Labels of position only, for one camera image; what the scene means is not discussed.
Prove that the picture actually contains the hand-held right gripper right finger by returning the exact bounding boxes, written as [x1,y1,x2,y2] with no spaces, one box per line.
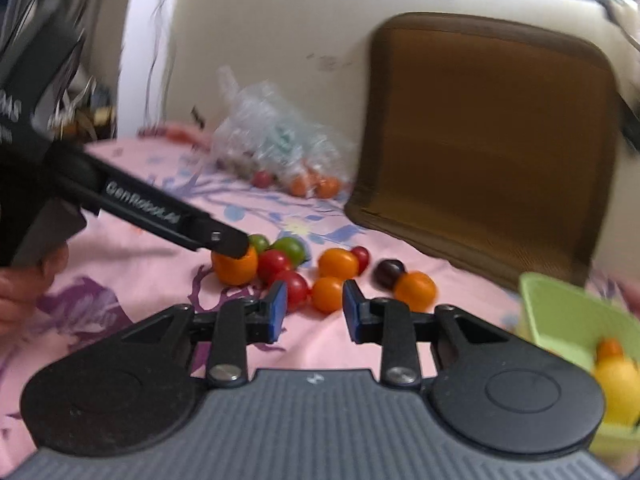
[342,279,511,389]

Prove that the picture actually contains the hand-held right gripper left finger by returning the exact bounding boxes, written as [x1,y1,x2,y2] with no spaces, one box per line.
[120,280,290,390]

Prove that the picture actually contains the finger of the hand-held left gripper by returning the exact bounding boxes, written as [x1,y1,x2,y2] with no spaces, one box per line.
[180,212,250,260]

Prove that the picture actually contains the dark purple cherry tomato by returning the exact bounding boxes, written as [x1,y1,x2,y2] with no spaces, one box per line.
[374,258,406,291]

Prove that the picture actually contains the green plastic bowl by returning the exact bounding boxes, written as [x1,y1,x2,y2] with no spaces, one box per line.
[517,272,640,461]

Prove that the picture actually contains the person's left hand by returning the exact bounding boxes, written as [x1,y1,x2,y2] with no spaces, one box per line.
[0,242,70,336]

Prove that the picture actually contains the pink printed blanket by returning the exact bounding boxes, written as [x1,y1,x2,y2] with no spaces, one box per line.
[0,121,640,480]

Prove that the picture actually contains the clear plastic bag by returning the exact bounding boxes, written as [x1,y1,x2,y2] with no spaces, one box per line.
[211,66,357,200]

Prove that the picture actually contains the brown seat cushion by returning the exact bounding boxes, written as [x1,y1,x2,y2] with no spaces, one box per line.
[345,11,621,292]

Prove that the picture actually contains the yellow lemon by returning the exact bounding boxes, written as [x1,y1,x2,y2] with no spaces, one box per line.
[592,355,640,428]

